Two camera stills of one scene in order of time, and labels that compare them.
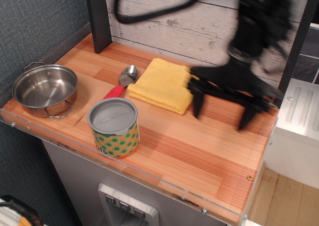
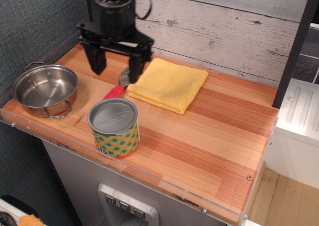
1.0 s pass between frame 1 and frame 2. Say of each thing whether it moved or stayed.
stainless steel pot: stayed
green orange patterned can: stayed
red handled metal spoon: stayed
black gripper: moved
